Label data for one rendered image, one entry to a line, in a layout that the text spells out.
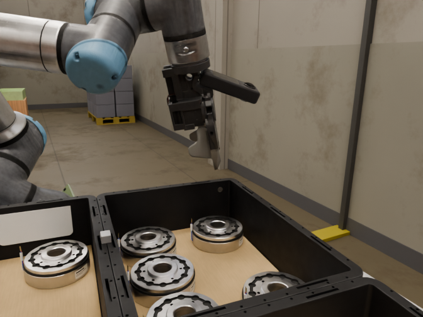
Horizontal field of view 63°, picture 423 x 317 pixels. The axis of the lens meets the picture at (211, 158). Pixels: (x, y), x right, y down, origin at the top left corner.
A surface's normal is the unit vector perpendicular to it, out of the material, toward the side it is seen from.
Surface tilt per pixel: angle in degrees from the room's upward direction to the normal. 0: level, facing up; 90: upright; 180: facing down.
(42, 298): 0
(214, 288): 0
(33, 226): 90
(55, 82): 90
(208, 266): 0
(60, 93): 90
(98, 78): 124
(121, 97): 90
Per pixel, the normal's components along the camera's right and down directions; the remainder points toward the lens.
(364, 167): -0.89, 0.11
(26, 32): 0.05, -0.13
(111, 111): 0.45, 0.25
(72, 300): 0.01, -0.96
